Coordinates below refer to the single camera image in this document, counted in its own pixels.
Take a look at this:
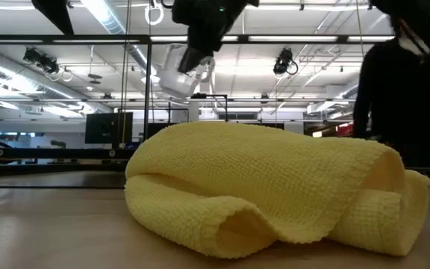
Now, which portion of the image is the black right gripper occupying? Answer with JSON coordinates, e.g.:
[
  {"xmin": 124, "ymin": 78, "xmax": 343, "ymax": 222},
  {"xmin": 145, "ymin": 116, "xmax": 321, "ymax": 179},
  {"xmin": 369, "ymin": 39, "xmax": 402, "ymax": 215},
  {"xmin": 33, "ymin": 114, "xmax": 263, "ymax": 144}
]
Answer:
[{"xmin": 171, "ymin": 0, "xmax": 259, "ymax": 74}]

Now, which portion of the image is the black ceiling spotlight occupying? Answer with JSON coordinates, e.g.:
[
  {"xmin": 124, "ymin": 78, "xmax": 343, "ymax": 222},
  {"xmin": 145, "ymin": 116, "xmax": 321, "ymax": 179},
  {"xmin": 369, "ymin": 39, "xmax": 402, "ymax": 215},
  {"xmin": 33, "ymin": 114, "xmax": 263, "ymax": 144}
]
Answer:
[
  {"xmin": 22, "ymin": 46, "xmax": 61, "ymax": 75},
  {"xmin": 272, "ymin": 47, "xmax": 299, "ymax": 76}
]

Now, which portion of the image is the black computer monitor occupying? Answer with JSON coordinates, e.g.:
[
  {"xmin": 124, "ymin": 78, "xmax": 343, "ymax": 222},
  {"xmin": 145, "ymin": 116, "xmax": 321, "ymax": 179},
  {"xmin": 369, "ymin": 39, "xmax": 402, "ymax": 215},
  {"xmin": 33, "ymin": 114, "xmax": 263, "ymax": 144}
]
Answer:
[{"xmin": 84, "ymin": 111, "xmax": 134, "ymax": 145}]

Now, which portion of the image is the yellow cloth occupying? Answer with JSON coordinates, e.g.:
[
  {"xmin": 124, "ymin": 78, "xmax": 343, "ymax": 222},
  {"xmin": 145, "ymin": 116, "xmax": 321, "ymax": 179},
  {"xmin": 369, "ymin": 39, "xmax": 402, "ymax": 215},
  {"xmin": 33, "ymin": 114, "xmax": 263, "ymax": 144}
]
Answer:
[{"xmin": 124, "ymin": 121, "xmax": 430, "ymax": 259}]

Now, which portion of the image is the person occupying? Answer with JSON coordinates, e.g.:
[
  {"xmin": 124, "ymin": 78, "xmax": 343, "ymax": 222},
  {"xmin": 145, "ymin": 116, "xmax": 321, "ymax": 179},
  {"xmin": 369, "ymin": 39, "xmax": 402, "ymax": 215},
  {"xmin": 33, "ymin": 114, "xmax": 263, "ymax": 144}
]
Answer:
[{"xmin": 352, "ymin": 0, "xmax": 430, "ymax": 170}]

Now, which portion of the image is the white cable loop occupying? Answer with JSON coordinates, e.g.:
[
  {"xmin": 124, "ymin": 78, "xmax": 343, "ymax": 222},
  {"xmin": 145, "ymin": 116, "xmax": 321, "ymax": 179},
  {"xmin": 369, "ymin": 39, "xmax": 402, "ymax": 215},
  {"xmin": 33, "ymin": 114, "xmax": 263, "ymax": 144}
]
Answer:
[{"xmin": 144, "ymin": 0, "xmax": 165, "ymax": 27}]

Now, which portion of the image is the yellow cable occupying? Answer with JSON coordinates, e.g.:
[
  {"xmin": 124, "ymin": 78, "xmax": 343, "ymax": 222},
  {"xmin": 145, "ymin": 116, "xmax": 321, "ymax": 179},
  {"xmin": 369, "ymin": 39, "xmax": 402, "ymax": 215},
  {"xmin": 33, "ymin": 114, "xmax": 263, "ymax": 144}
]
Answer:
[{"xmin": 120, "ymin": 0, "xmax": 132, "ymax": 147}]

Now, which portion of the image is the silver ventilation duct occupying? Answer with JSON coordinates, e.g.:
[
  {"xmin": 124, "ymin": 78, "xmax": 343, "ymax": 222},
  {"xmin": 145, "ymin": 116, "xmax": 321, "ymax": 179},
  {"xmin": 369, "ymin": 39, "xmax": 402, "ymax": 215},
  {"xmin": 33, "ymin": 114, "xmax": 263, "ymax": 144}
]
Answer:
[{"xmin": 79, "ymin": 0, "xmax": 158, "ymax": 78}]

